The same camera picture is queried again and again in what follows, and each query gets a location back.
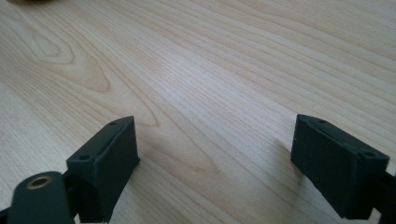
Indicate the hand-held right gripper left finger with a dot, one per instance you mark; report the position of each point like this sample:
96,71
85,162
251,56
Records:
106,168

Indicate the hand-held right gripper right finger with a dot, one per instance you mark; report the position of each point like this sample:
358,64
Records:
336,168

